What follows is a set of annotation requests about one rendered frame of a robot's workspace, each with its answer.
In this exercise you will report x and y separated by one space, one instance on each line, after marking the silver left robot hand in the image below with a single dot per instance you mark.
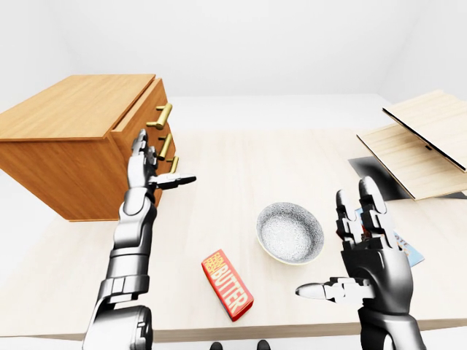
140 171

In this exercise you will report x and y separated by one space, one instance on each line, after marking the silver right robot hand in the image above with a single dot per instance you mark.
383 277

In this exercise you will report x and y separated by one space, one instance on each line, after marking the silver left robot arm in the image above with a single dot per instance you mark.
129 233

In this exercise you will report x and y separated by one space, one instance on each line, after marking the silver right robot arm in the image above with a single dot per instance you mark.
390 331

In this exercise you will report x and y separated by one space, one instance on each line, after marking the small wooden cabinet drawer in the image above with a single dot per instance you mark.
162 166

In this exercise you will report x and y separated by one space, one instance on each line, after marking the medium wooden cabinet drawer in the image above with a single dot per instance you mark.
153 135

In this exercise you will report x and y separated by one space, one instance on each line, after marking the large wooden cabinet drawer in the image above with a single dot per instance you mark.
144 105

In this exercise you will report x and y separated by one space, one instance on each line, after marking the wooden cabinet with drawers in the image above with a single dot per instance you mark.
54 153

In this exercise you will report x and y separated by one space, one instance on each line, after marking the patterned black and white bowl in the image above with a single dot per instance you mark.
290 233

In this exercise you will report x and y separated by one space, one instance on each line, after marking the blue printed food box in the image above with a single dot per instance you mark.
412 253

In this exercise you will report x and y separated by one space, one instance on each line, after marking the wooden slat tray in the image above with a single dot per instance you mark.
412 160

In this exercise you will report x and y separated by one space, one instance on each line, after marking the small dark shape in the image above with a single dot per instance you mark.
216 346
263 345

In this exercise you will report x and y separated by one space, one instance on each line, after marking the red butter box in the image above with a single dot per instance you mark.
228 288

